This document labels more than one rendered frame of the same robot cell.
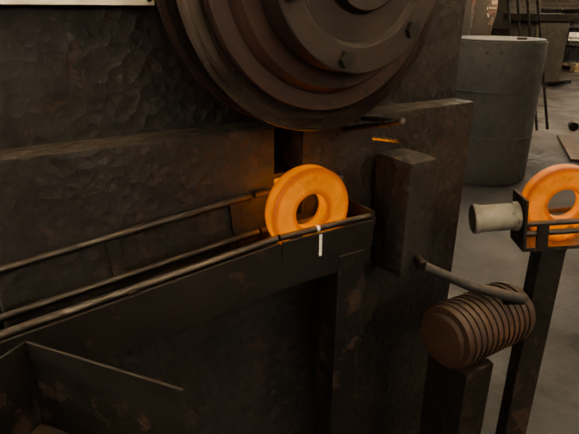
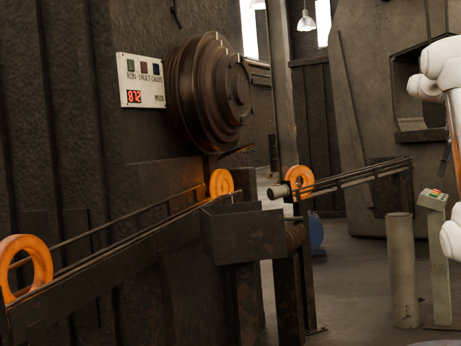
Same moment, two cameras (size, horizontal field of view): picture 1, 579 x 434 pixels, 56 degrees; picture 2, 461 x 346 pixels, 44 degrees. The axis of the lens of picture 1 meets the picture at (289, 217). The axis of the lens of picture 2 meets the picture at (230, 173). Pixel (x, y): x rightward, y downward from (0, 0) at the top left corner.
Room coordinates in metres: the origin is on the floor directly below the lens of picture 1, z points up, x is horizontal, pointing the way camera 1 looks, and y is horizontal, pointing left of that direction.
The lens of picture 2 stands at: (-1.09, 1.16, 0.91)
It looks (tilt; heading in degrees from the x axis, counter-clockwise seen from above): 3 degrees down; 328
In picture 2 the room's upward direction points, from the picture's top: 5 degrees counter-clockwise
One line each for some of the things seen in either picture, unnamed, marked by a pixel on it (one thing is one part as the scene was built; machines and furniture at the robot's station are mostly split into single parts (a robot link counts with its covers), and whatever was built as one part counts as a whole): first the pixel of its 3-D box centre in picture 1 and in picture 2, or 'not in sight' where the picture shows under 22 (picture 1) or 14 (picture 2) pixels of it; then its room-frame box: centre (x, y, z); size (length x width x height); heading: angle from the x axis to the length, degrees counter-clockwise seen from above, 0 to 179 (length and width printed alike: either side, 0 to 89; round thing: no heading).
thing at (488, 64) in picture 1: (488, 108); not in sight; (3.54, -1.29, 0.45); 0.59 x 0.59 x 0.89
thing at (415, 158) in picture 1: (401, 212); (243, 195); (1.01, -0.22, 0.68); 0.11 x 0.08 x 0.24; 33
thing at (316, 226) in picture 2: not in sight; (303, 231); (2.44, -1.70, 0.17); 0.57 x 0.31 x 0.34; 143
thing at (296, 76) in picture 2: not in sight; (338, 136); (3.68, -3.32, 0.88); 1.71 x 0.92 x 1.76; 123
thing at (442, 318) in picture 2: not in sight; (439, 257); (0.62, -1.00, 0.31); 0.24 x 0.16 x 0.62; 123
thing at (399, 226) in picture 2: not in sight; (402, 269); (0.73, -0.88, 0.26); 0.12 x 0.12 x 0.52
